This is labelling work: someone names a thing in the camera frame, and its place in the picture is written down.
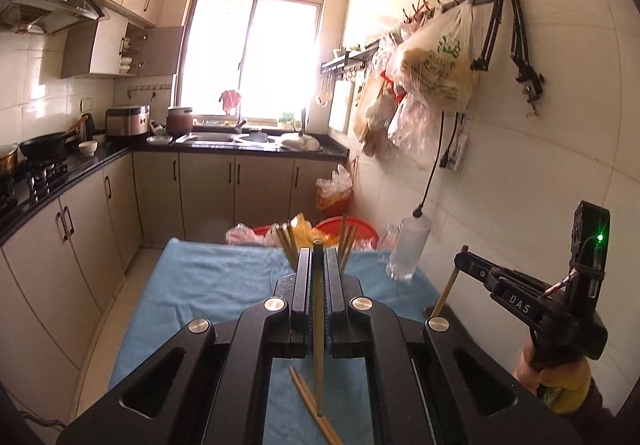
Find kitchen window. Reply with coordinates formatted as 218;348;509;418
172;0;334;122

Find white cutting board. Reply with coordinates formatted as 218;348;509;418
327;80;356;135

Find yellow plastic bag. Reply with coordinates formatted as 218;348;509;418
289;212;331;249

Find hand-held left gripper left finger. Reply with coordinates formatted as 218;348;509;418
56;248;312;445

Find red plastic basin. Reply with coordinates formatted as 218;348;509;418
252;217;379;254

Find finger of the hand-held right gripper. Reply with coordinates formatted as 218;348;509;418
452;247;494;297

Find clear plastic bag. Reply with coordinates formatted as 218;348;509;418
225;223;266;246

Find person's right hand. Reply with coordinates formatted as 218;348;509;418
514;344;552;400

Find brown clay pot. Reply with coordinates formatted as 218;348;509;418
166;106;195;136

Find long wooden chopstick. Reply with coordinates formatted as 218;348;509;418
288;365;332;445
312;239;326;419
294;368;346;445
429;269;459;319

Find steel wok with handles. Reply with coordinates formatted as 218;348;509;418
0;145;20;176

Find blue tablecloth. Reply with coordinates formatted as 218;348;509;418
107;237;442;445

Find black wall rack shelf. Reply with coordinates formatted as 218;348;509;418
319;40;381;76

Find gas stove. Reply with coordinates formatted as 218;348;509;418
0;157;71;219

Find steel sink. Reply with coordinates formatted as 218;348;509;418
177;130;281;146

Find set of wooden chopsticks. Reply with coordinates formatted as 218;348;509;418
272;214;359;274

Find clear glass pitcher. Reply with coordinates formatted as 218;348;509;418
377;215;431;282

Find black kitchen countertop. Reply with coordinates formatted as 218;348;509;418
0;132;350;246

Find hanging ladles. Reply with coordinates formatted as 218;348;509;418
315;72;334;107

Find beige lower kitchen cabinets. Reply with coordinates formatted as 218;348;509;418
0;150;347;403

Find red cloth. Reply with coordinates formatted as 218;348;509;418
218;90;243;115

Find black power cable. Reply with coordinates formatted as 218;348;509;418
412;110;447;219

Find hanging plastic bags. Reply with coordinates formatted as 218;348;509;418
352;0;481;157

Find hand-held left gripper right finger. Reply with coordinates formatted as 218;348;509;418
324;248;584;445

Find black wok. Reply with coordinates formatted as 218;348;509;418
18;118;94;160

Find steel range hood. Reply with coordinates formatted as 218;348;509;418
0;0;111;36

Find person's right forearm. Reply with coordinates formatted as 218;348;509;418
537;355;618;428

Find silver rice cooker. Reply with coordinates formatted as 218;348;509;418
105;104;151;139

